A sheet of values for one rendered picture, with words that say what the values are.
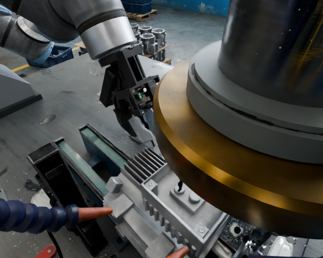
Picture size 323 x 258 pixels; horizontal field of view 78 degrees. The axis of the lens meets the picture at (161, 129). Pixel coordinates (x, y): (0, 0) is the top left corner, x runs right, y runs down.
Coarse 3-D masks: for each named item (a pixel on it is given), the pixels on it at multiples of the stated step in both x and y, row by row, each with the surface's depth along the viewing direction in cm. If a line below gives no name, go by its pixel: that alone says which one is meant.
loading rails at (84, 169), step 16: (80, 128) 72; (64, 144) 68; (96, 144) 68; (112, 144) 66; (80, 160) 63; (96, 160) 72; (112, 160) 63; (80, 176) 57; (96, 176) 59; (96, 192) 54; (112, 240) 55; (128, 240) 54; (224, 240) 45; (208, 256) 47; (224, 256) 44
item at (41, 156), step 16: (48, 144) 23; (32, 160) 21; (48, 160) 22; (64, 160) 24; (48, 176) 22; (64, 176) 25; (64, 192) 26; (80, 192) 28; (64, 208) 28; (80, 224) 32; (96, 224) 36; (96, 240) 38
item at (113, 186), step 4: (156, 144) 44; (156, 148) 44; (156, 152) 44; (112, 180) 38; (116, 180) 38; (120, 180) 39; (108, 184) 38; (112, 184) 37; (116, 184) 37; (120, 184) 38; (108, 188) 38; (112, 188) 37; (116, 188) 38; (112, 192) 37; (116, 192) 38; (188, 252) 29; (184, 256) 29; (188, 256) 28; (192, 256) 29
